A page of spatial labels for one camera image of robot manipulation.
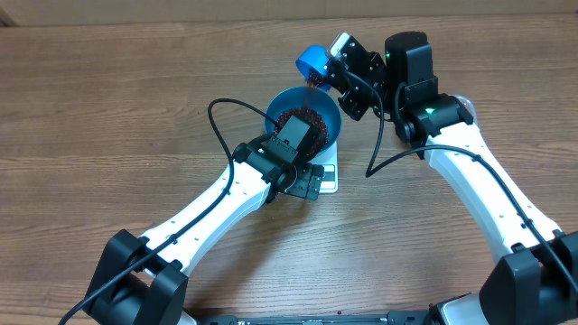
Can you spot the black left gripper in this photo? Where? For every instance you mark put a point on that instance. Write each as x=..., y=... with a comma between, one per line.
x=307, y=180

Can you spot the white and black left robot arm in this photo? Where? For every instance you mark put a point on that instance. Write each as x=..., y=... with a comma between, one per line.
x=143, y=280

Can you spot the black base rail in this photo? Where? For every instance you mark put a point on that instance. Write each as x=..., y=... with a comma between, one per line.
x=391, y=318

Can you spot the red beans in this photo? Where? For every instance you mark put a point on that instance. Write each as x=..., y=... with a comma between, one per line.
x=309, y=117

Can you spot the white digital kitchen scale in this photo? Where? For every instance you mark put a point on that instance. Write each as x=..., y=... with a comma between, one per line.
x=328, y=159

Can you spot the blue plastic scoop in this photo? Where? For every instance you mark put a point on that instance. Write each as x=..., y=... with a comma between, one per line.
x=313, y=62

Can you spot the blue bowl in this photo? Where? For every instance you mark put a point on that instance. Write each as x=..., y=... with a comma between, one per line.
x=332, y=113

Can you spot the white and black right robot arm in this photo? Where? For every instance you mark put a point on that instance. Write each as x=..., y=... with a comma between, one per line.
x=534, y=279

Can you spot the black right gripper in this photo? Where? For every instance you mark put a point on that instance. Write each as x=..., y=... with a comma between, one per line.
x=355, y=106

